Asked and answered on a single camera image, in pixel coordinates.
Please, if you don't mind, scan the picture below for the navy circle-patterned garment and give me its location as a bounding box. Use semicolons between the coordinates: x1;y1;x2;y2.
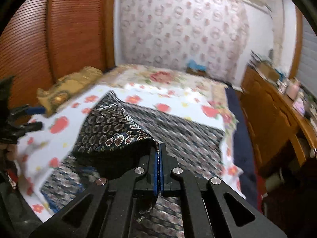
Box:
40;90;225;238

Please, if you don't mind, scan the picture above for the left hand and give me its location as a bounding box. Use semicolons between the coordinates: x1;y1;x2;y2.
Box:
0;143;17;161

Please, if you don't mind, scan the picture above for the white strawberry blanket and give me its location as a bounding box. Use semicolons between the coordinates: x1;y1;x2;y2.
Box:
17;83;242;222

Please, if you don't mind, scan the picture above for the wooden dresser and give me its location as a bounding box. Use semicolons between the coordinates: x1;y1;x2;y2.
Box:
240;67;316;177

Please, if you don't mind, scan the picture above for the floral bed sheet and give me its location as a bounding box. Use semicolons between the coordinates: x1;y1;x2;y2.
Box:
98;64;238;134

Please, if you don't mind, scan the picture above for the brown louvered wardrobe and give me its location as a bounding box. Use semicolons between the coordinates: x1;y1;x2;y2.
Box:
1;0;115;107

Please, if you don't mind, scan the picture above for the clutter on dresser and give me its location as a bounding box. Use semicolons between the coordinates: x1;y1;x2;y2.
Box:
249;51;316;128

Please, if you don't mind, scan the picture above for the grey window blind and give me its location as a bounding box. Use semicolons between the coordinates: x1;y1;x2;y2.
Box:
297;17;317;97

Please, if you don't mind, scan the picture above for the pink circle-patterned curtain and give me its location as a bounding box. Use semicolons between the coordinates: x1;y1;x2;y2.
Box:
120;0;249;82

